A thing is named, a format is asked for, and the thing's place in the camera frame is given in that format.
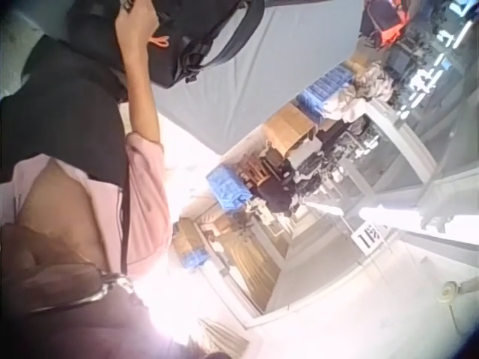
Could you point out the heap of light clothes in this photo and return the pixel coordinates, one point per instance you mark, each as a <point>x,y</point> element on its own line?
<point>361,91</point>

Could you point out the person's right hand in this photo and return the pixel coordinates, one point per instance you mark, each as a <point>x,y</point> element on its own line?
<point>134,28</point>

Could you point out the heap of dark clothes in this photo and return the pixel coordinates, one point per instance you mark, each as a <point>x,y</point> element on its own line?
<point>299,175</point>

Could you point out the brown cardboard box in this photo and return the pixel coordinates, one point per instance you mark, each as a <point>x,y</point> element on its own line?
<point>290,129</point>
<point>184,235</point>

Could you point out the white tape roll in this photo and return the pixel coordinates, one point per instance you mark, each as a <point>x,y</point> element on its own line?
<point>449,291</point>

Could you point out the white sign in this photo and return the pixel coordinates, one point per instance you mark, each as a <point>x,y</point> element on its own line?
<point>368,239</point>

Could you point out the blue plastic crate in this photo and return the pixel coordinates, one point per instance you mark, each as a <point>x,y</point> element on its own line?
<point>323,91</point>
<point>228,188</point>
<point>194,260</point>

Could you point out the black backpack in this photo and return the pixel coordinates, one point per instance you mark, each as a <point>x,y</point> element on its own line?
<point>209,33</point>

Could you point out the black and orange bag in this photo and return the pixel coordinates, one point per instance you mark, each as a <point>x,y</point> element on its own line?
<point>383,22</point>

